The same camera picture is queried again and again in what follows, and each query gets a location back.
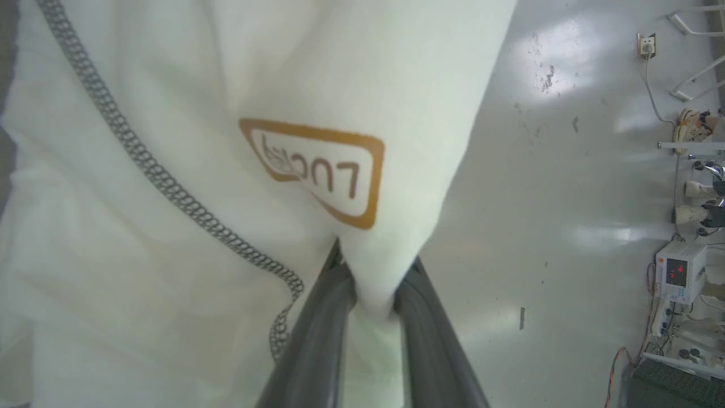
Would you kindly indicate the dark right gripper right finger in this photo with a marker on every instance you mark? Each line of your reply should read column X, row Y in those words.
column 433, row 351

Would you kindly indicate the dark grey equipment case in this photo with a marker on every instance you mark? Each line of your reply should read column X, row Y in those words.
column 674, row 388

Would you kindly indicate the white metal rack frame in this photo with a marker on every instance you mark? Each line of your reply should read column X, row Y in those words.
column 699, row 54

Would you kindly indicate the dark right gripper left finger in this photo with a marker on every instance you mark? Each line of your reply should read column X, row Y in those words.
column 317, row 345

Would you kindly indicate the white power supply red display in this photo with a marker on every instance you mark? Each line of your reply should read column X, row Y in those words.
column 681, row 273

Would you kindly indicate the wall outlet with charger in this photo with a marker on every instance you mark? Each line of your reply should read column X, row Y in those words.
column 646, row 46

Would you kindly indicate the beige sneaker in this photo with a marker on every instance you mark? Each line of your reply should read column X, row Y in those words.
column 692, row 126

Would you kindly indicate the white long-sleeve garment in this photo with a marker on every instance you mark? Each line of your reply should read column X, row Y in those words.
column 187, row 102

